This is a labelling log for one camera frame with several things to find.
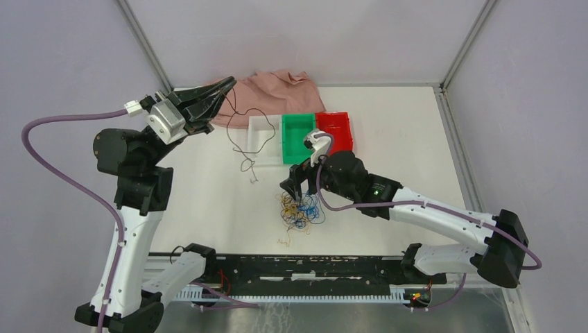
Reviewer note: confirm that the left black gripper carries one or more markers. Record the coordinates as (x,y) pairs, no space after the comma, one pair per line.
(197,116)

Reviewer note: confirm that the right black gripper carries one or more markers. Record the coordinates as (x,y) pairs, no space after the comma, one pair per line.
(299,173)

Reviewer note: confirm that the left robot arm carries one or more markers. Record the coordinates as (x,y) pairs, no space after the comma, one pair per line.
(124,301)

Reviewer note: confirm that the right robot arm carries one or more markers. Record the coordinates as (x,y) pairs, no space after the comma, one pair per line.
(493,246)

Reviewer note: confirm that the white plastic bin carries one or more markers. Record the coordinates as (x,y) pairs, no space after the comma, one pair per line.
(265,140)

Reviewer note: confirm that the green plastic bin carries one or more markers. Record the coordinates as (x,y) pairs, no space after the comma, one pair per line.
(295,127)

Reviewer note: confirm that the red plastic bin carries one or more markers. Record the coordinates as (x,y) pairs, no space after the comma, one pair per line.
(336,124)

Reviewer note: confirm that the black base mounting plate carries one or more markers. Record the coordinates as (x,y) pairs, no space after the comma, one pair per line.
(312,275)

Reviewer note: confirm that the pink crumpled cloth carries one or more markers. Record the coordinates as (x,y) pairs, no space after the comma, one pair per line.
(270,93)

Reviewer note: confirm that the white slotted cable duct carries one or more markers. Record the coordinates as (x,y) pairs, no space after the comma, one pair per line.
(394,296)

